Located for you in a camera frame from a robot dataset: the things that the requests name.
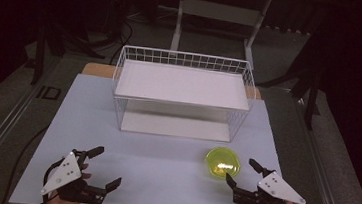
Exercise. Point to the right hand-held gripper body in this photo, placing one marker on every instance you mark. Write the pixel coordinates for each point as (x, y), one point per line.
(277, 190)

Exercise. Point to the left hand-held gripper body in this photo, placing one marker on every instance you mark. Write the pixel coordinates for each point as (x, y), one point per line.
(68, 171)

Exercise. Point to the green translucent bowl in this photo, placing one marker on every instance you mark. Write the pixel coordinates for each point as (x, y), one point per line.
(220, 159)

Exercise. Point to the pale blue table mat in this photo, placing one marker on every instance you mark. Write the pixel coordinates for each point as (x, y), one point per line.
(149, 166)

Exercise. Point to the black floor socket plate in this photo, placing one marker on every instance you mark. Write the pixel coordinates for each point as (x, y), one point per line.
(49, 93)

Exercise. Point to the black metal stand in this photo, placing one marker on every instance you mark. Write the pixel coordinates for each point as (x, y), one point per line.
(312, 101)

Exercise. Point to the metal floor rail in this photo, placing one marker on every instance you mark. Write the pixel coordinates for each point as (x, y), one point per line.
(320, 169)
(2, 131)

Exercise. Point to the white metal desk frame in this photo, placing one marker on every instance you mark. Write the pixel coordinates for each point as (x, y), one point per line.
(221, 12)

